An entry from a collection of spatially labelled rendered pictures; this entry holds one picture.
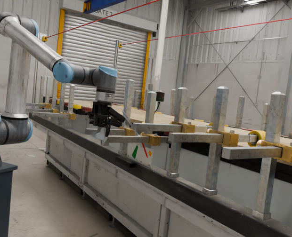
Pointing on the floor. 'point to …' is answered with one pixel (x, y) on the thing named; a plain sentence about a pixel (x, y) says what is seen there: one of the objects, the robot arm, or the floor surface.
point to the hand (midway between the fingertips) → (103, 142)
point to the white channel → (160, 47)
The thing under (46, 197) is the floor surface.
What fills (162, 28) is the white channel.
